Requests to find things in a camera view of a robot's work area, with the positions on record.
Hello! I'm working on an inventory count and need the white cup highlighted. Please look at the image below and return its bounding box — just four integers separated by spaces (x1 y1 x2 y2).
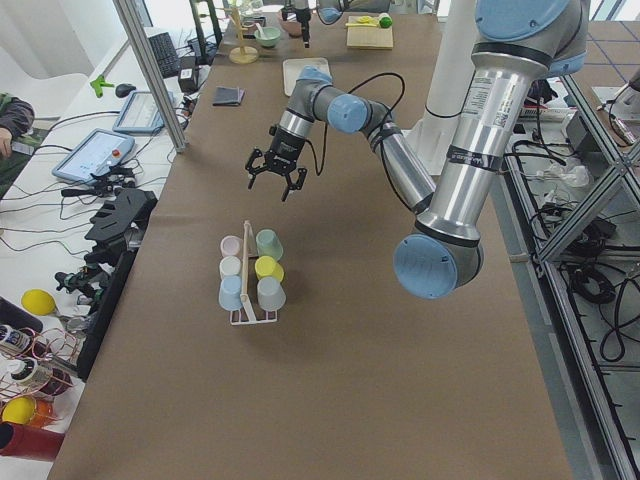
219 256 242 279

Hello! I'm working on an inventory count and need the green lime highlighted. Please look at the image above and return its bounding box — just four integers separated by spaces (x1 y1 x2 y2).
378 15 393 29

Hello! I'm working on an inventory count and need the light blue cup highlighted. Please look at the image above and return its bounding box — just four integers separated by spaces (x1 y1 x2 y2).
218 275 242 312

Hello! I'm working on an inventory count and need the aluminium frame post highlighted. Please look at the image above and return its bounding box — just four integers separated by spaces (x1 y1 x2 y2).
113 0 187 154

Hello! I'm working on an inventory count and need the white wire cup rack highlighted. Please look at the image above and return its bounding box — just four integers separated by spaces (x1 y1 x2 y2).
229 220 279 326

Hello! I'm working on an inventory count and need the yellow cup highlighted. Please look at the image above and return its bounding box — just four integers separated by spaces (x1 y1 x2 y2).
254 256 285 282

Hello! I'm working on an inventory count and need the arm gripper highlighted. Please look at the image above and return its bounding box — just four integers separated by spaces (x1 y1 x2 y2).
294 7 311 48

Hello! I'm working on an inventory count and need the green bowl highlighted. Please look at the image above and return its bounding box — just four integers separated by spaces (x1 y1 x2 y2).
254 26 281 48

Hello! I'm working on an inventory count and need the red cylinder container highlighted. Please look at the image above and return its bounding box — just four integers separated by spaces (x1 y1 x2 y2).
1 422 65 461

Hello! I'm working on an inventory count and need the black keyboard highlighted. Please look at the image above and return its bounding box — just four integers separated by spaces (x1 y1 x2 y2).
148 32 180 78

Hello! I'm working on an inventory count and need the grey blue cup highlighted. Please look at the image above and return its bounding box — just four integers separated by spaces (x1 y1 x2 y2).
257 276 286 312

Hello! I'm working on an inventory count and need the teach pendant tablet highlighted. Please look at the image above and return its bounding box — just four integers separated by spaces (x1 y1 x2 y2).
51 129 135 184
112 90 164 135

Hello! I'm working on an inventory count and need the black plastic stand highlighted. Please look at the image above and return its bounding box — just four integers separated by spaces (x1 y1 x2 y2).
76 188 157 381

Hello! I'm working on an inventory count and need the grey folded cloth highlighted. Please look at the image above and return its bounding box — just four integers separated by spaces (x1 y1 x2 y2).
212 86 245 106

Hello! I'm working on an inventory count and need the black computer mouse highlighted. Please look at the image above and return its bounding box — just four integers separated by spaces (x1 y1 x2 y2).
115 83 136 98

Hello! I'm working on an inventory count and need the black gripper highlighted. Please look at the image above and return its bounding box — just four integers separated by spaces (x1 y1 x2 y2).
245 125 307 202

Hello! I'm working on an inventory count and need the wooden cutting board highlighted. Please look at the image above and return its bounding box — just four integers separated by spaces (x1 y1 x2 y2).
345 14 394 50

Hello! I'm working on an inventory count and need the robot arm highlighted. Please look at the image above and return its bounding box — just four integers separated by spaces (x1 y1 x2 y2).
280 0 353 49
246 1 590 299

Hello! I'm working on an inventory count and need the cream rabbit tray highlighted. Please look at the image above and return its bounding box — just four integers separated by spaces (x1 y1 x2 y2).
282 57 331 97

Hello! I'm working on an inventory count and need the pink cup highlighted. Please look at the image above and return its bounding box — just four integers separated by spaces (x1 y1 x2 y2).
219 235 244 257

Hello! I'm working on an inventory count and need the lower yellow ball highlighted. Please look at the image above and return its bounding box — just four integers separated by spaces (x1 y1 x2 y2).
1 396 37 425

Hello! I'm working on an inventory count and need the wooden mug tree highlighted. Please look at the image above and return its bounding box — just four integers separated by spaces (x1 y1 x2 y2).
225 1 259 65

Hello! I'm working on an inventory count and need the green clamp tool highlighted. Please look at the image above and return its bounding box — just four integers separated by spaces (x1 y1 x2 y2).
90 75 115 98

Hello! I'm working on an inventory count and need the green cup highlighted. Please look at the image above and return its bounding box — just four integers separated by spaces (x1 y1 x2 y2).
255 229 284 261

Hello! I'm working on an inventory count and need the pink bowl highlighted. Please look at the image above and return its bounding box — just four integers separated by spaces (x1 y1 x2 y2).
278 18 302 38

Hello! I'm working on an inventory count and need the aluminium frame rail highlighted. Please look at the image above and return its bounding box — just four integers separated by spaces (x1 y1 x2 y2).
503 66 639 479

